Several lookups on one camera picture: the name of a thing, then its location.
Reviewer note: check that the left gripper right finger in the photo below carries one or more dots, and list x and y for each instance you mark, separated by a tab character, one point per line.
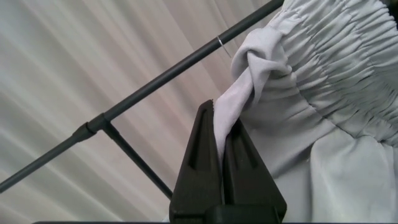
248	186

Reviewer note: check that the pale grey shorts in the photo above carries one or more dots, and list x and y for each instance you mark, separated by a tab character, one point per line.
326	124

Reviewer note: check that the black clothes rack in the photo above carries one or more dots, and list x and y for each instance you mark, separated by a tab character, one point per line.
155	82

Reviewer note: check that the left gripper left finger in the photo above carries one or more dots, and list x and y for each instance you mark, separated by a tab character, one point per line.
197	186

